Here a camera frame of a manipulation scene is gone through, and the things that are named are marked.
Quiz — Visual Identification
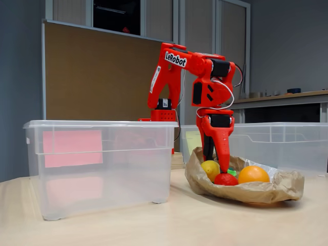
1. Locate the yellow toy lemon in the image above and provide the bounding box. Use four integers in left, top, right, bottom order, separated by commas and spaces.
200, 160, 221, 182

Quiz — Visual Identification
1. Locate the red toy strawberry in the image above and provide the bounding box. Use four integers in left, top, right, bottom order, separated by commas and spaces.
214, 173, 239, 187

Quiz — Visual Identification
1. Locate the toy orange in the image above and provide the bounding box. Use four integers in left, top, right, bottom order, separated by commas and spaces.
237, 166, 271, 185

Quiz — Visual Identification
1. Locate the clear plastic bin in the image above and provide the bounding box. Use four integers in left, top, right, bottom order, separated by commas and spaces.
23, 119, 179, 221
179, 122, 328, 177

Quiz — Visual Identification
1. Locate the yellow paper note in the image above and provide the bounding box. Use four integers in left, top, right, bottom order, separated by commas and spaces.
186, 130, 203, 155

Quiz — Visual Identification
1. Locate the wooden base block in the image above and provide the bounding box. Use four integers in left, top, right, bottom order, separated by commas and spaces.
171, 151, 186, 170

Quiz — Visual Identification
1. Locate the grey metal rod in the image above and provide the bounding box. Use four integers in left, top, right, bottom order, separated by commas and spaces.
240, 63, 247, 100

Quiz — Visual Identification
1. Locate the crumpled brown paper bag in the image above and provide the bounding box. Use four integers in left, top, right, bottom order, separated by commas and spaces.
184, 146, 306, 204

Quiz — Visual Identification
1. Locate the wooden-top side bench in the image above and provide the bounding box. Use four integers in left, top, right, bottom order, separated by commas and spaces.
230, 89, 328, 124

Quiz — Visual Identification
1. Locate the grey tall cabinet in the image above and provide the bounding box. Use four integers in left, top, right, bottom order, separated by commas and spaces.
45, 0, 251, 125

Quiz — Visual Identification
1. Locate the pink paper note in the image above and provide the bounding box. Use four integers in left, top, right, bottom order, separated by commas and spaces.
43, 130, 104, 169

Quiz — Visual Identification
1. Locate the brown cork board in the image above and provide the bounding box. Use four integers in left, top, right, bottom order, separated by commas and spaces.
42, 19, 178, 121

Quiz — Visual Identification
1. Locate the white gripper servo cable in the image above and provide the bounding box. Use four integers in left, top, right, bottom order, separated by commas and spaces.
196, 78, 235, 120

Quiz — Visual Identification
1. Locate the dark looped servo cable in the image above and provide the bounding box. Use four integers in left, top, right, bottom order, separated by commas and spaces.
233, 63, 243, 88

